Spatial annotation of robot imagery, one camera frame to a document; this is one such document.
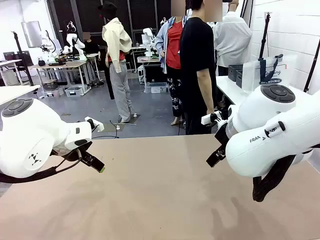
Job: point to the mannequin with beige hoodie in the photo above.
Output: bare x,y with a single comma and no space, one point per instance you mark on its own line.
116,40

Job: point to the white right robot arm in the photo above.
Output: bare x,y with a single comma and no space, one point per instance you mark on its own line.
250,120

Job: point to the clear plastic storage bin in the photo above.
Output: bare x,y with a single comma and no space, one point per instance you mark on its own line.
156,88

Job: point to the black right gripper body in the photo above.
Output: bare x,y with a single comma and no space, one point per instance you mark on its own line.
221,137

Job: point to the black light stand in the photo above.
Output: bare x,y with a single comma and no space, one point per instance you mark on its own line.
18,45

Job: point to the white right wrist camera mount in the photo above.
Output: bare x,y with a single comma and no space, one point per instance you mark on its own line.
208,119

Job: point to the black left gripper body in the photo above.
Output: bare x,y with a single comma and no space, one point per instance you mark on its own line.
83,147

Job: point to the grey whiteboard panel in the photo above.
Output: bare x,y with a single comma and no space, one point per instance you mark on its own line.
31,33

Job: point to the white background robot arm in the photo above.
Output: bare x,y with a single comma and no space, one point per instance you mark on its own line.
72,38
147,37

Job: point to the dark plastic crate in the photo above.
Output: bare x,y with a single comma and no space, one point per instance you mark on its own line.
49,85

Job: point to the grey floor plate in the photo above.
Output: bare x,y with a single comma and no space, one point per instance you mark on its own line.
108,127

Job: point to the person red shirt blue jacket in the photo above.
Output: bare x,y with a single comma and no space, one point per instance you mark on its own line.
173,42

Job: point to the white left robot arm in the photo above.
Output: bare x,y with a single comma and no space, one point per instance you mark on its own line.
30,140

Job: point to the person's right forearm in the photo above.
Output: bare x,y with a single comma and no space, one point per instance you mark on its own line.
206,90

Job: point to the seated person in black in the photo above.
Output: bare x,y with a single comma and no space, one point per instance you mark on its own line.
93,48

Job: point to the grey plastic storage bin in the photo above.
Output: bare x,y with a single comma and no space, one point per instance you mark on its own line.
74,91

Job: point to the grey plastic lattice basket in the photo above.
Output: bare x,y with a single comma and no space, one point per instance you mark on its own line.
242,78
233,72

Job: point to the wooden top workbench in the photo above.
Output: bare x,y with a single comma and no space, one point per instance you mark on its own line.
70,64

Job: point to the person in white shirt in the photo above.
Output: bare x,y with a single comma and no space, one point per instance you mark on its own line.
232,37

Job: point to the person's right hand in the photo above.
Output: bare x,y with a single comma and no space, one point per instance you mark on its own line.
210,111

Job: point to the white table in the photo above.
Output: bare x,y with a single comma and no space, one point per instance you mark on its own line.
225,87
15,92

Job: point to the black tripod leg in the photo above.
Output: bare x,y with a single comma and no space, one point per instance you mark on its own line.
310,75

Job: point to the person in black t-shirt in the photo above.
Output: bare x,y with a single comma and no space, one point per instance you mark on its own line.
195,50

